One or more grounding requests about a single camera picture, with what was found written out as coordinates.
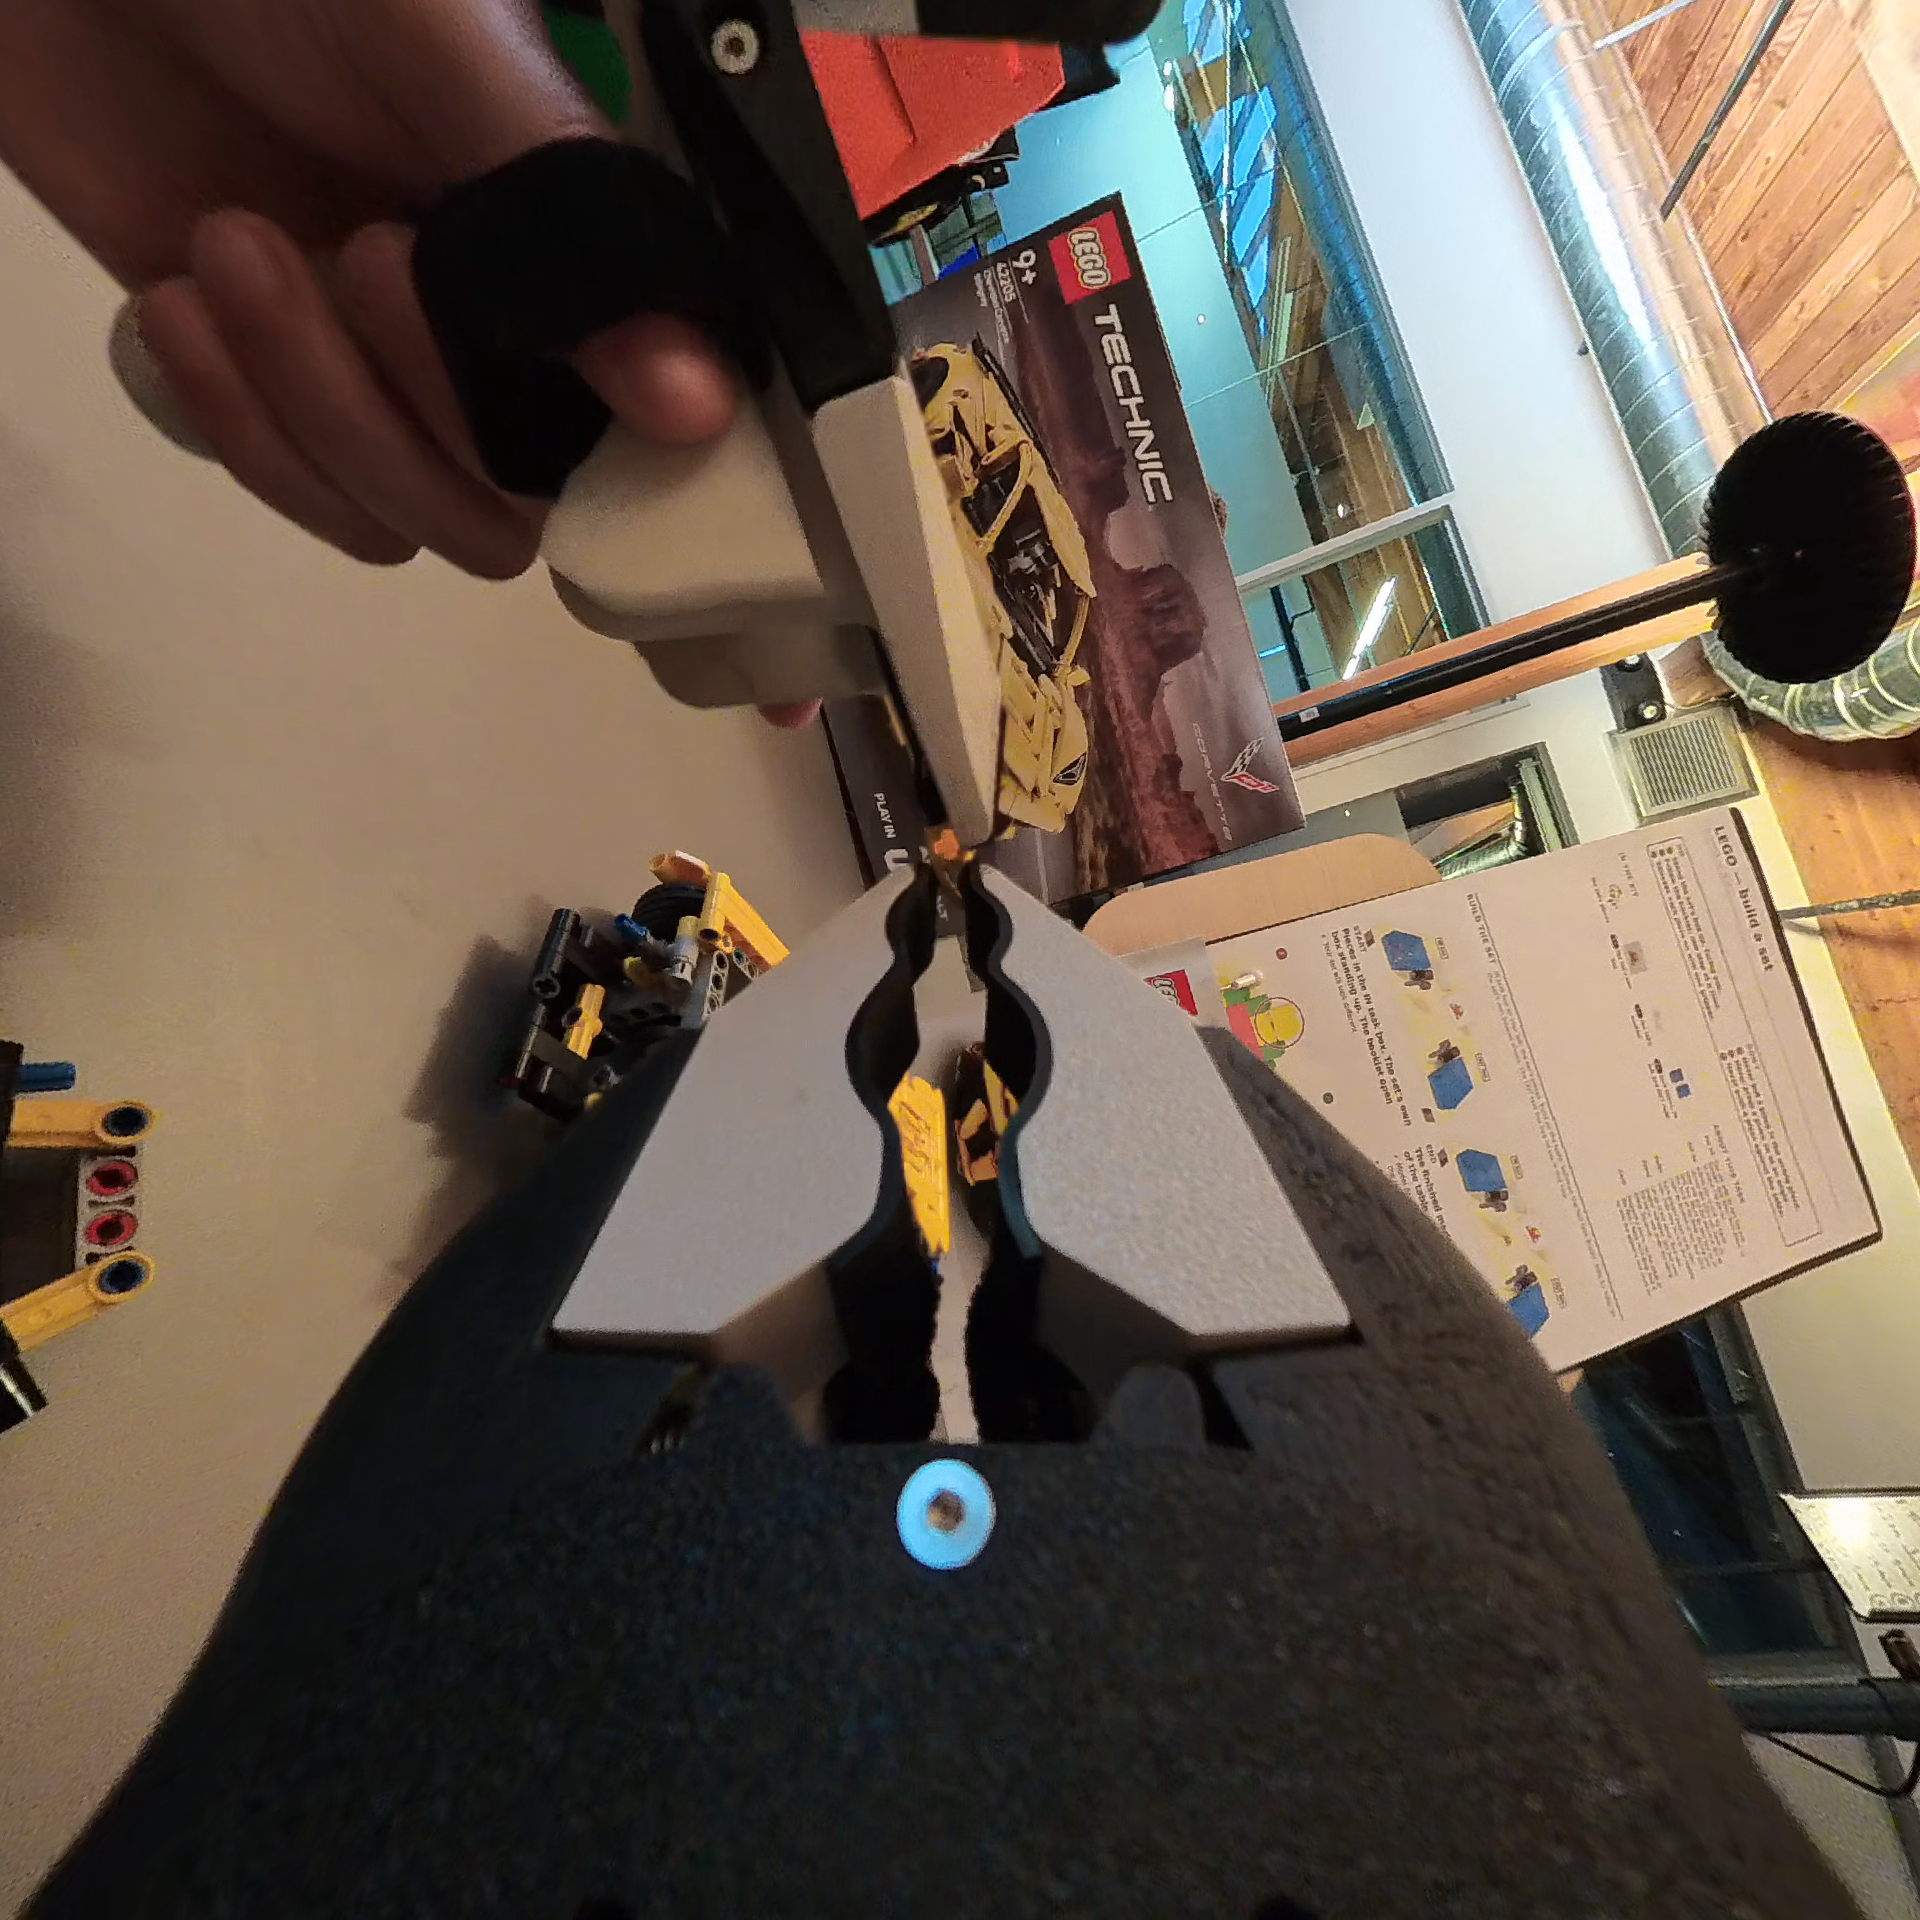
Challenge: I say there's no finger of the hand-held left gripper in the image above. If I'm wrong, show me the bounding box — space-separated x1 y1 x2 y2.
810 373 1011 846

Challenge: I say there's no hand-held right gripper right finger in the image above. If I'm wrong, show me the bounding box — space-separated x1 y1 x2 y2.
962 867 1361 1444

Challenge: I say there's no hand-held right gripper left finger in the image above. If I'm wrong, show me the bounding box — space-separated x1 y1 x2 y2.
549 867 945 1444

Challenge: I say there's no black yellow car front assembly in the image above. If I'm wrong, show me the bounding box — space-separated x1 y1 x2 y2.
890 822 1024 1263

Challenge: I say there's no yellow grey beam frame assembly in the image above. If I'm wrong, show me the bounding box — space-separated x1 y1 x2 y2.
0 1049 160 1432

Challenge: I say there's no grey desk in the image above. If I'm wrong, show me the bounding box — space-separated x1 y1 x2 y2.
0 151 904 1877

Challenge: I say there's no person's left hand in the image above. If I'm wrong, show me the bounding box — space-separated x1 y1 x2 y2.
0 0 741 584

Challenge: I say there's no red plastic carry case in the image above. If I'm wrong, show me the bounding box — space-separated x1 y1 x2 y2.
802 29 1069 220

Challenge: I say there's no green plastic bin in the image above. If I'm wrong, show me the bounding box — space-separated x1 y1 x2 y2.
539 0 640 128

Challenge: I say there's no dark toy car set box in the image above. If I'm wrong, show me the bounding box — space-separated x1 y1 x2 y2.
823 192 1307 910

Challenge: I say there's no beige round panel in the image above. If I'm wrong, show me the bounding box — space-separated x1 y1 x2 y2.
1079 831 1445 961

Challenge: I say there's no white printed instruction poster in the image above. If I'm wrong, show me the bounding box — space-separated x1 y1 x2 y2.
1207 809 1883 1373

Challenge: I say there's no white vent grille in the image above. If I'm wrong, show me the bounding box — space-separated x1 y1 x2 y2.
1607 701 1761 824

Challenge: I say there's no black pole with round disc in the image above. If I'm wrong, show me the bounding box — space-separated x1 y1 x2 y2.
1275 409 1920 741

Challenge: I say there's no silver ventilation duct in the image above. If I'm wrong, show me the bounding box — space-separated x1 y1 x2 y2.
1459 0 1920 741

